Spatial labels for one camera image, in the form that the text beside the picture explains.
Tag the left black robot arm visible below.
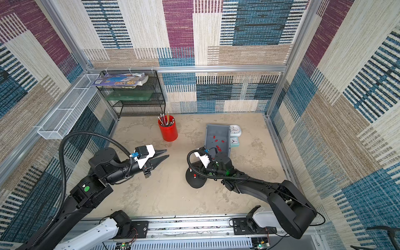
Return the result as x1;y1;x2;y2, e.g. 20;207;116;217
19;145;168;250

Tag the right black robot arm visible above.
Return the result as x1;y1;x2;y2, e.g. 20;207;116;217
195;153;318;239

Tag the black dome screw fixture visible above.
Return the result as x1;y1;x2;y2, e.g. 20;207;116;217
185;168;207;189

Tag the red pen cup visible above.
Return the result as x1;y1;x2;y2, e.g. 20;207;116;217
158;115;178;142

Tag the grey plastic parts bin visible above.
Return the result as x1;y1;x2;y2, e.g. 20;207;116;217
205;124;231;157

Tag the teal square clock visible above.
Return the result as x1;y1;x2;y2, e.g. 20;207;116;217
230;136;240;148

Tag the white round kitchen timer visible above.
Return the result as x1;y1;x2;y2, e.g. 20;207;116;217
230;125;242;137

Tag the green folder on shelf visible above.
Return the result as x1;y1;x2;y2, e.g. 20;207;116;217
105;91;154;102

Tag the colourful book on shelf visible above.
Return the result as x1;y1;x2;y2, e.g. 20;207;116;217
91;73;149;88

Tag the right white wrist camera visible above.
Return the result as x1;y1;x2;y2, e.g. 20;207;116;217
194;152;210;168

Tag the right black corrugated cable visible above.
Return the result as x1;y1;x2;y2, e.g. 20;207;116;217
186;148;326;227

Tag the black corrugated cable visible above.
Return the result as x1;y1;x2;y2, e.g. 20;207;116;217
186;148;326;227
31;131;132;248

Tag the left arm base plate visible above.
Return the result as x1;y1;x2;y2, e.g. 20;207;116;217
112;221;149;240

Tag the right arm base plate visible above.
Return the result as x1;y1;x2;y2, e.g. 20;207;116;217
228;217;277;235

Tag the black wire shelf rack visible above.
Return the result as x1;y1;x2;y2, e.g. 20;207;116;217
91;70;166;118

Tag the left black corrugated cable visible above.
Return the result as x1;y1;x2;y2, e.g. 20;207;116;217
31;131;132;248

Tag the white wire mesh basket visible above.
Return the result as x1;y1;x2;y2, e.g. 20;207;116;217
38;74;99;140

